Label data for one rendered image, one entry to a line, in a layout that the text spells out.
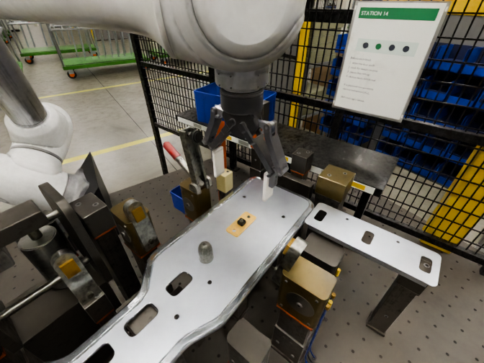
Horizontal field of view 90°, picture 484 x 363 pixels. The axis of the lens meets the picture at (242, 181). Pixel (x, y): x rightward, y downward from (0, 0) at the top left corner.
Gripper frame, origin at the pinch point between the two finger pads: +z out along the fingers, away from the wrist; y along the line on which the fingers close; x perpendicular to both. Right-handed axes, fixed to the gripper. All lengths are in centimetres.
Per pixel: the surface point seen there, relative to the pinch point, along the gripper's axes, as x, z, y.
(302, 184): 24.9, 13.9, 4.1
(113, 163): 56, 114, -227
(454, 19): 179, -22, 19
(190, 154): -1.6, -2.3, -14.5
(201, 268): -15.3, 13.6, 1.0
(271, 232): 2.1, 13.6, 7.4
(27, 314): -42.1, 16.9, -20.2
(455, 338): 25, 44, 56
